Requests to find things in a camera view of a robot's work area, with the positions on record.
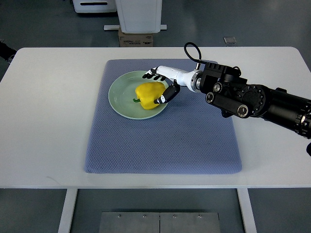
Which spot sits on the grey metal base plate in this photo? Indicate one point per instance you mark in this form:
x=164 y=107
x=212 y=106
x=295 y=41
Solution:
x=163 y=222

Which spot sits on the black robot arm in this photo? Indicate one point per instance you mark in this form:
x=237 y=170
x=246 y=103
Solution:
x=225 y=89

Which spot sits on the white table leg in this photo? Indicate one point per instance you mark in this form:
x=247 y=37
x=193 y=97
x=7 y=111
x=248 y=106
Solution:
x=68 y=210
x=246 y=211

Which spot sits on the right white table leg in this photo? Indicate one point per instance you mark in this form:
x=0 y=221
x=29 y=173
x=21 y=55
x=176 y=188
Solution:
x=246 y=211

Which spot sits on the yellow bell pepper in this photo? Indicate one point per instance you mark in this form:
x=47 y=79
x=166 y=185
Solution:
x=147 y=93

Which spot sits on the white column stand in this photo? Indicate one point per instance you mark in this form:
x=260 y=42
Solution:
x=138 y=16

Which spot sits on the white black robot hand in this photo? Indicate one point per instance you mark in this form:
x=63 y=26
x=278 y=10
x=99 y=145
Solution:
x=179 y=77

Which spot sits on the small grey floor plate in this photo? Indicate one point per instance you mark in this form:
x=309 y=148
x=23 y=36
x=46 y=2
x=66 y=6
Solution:
x=229 y=40

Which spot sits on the white cabinet with slot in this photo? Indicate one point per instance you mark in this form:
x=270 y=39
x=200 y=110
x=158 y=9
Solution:
x=94 y=6

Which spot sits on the blue textured mat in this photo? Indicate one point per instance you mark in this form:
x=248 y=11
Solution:
x=188 y=137

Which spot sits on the left white table leg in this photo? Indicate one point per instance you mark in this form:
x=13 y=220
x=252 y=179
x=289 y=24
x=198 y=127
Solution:
x=68 y=210

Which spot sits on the black object at left edge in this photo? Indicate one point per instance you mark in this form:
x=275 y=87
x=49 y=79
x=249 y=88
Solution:
x=6 y=52

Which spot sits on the light green plate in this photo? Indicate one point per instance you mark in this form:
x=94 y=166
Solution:
x=122 y=93

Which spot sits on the cardboard box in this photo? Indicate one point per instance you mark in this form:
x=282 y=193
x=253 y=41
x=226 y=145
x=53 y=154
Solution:
x=135 y=39

